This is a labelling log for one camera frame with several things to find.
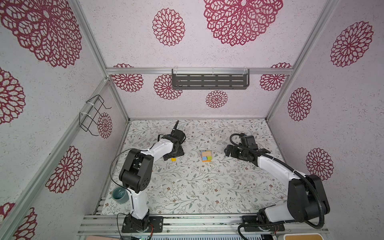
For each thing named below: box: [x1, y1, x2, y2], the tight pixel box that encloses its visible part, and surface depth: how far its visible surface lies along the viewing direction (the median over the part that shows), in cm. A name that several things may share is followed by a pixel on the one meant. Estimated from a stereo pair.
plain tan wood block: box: [202, 151, 211, 157], surface depth 97 cm
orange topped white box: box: [283, 233, 325, 240], surface depth 67 cm
